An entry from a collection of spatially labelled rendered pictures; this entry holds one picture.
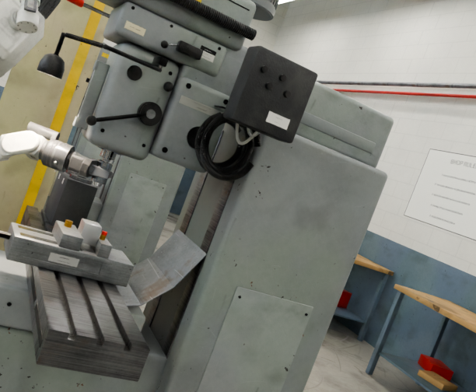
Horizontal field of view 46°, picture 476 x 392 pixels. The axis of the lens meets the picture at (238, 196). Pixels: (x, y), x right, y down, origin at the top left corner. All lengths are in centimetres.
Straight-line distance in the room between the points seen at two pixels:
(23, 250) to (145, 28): 71
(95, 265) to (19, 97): 196
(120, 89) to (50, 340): 77
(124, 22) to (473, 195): 511
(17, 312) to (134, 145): 58
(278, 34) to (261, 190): 1035
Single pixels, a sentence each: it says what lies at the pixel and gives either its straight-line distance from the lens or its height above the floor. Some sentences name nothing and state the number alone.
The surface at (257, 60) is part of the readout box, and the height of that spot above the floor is 169.
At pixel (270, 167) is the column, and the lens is 174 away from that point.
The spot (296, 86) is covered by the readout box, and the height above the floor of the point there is 167.
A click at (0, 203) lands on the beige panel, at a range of 358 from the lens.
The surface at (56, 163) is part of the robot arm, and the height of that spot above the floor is 121.
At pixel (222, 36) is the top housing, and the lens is 177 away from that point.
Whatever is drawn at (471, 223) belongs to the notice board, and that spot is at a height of 168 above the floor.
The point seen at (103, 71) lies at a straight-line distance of 178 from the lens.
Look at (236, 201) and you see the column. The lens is 173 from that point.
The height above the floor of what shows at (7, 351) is 68.
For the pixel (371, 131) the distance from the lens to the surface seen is 206.
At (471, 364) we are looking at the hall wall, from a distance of 590.
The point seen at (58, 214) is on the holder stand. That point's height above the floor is 100.
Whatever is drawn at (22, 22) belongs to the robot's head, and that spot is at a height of 158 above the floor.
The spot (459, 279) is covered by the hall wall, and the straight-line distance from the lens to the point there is 616.
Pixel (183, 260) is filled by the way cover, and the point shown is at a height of 105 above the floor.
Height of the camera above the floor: 141
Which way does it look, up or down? 3 degrees down
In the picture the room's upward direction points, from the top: 21 degrees clockwise
